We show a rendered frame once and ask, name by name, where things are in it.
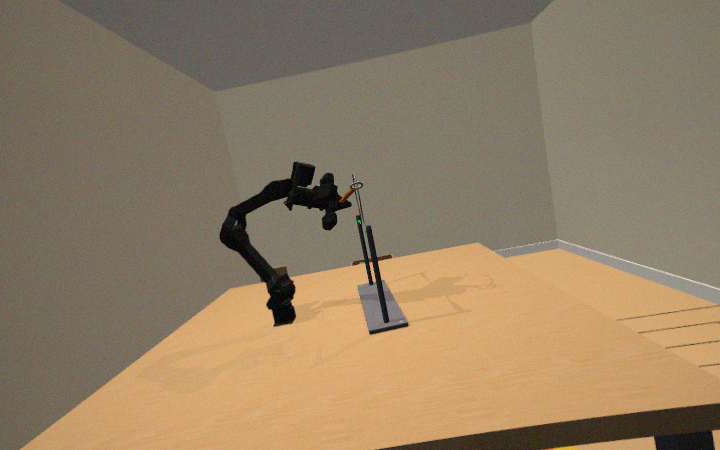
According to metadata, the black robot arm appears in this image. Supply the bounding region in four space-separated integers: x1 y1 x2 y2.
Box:
219 162 338 327

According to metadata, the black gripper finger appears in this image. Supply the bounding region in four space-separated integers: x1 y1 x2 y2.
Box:
333 200 352 212
331 193 352 204

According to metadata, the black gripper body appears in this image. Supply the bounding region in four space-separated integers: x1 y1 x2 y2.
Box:
306 173 337 230

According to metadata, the orange bar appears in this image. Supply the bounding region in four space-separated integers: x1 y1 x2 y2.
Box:
339 182 363 203

